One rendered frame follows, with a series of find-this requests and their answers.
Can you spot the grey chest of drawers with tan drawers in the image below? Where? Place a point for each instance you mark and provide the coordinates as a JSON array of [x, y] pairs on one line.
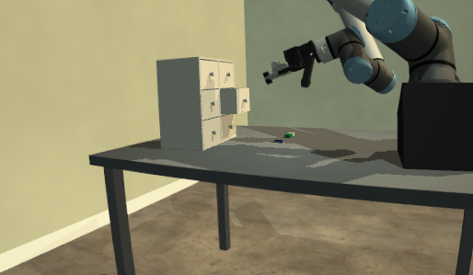
[[180, 102]]

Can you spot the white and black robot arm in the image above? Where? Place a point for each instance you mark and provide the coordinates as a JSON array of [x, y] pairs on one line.
[[425, 43]]

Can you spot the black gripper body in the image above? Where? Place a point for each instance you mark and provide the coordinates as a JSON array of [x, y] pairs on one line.
[[295, 55]]

